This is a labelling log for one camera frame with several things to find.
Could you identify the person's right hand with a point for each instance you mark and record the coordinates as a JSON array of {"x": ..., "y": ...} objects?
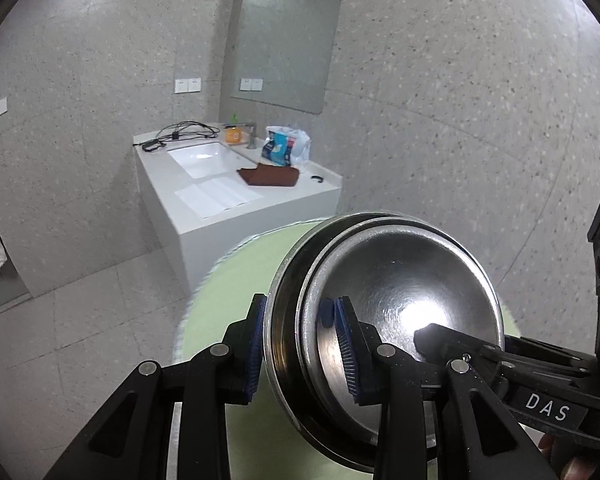
[{"x": 580, "y": 470}]

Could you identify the brown cloth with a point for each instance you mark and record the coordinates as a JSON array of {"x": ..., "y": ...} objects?
[{"x": 270, "y": 176}]

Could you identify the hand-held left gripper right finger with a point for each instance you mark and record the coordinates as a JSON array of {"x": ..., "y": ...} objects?
[{"x": 347, "y": 355}]

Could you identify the metal faucet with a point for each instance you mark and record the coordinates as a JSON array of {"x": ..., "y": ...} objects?
[{"x": 251, "y": 135}]

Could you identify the orange soap bottle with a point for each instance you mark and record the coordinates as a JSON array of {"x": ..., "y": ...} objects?
[{"x": 233, "y": 134}]

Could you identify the green lace tablecloth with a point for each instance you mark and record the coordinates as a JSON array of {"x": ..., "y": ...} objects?
[{"x": 220, "y": 310}]

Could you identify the wall mirror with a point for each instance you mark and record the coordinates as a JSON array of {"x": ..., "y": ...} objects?
[{"x": 285, "y": 30}]

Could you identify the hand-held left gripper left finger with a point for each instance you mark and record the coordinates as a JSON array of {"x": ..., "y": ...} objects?
[{"x": 254, "y": 360}]

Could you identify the white sink counter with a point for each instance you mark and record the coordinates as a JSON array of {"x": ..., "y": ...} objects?
[{"x": 205, "y": 245}]

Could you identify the clear plastic bag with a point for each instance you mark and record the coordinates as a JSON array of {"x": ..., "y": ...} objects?
[{"x": 285, "y": 147}]

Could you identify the small steel bowl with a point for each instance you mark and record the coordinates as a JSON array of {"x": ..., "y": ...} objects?
[{"x": 405, "y": 270}]

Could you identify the medium steel bowl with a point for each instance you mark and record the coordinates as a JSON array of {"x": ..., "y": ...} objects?
[{"x": 285, "y": 340}]

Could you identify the white wall outlet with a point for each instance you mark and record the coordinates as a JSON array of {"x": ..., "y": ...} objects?
[{"x": 187, "y": 85}]

